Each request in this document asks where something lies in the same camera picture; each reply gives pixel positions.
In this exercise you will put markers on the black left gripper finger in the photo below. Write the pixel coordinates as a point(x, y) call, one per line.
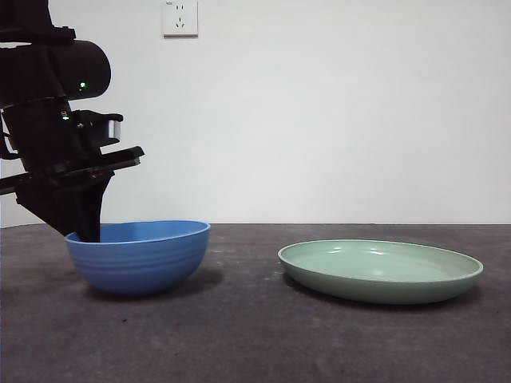
point(48, 205)
point(92, 207)

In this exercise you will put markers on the blue ribbed bowl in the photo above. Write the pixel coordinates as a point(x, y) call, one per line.
point(143, 267)

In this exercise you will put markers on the pale green round plate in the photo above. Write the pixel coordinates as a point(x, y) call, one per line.
point(383, 287)

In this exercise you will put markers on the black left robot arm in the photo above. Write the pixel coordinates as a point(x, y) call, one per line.
point(85, 65)

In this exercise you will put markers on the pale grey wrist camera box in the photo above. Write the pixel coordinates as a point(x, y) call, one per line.
point(113, 128)

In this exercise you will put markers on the white wall power socket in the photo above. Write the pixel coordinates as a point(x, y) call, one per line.
point(181, 20)

